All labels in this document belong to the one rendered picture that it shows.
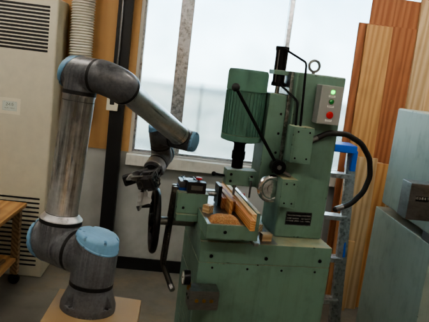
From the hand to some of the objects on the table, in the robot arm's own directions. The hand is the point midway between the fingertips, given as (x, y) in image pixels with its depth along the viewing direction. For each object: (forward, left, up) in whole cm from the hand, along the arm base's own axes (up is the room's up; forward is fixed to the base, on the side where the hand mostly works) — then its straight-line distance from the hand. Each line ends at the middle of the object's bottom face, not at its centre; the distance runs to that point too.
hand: (130, 196), depth 210 cm
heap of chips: (-12, -37, -3) cm, 39 cm away
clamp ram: (+13, -37, -2) cm, 39 cm away
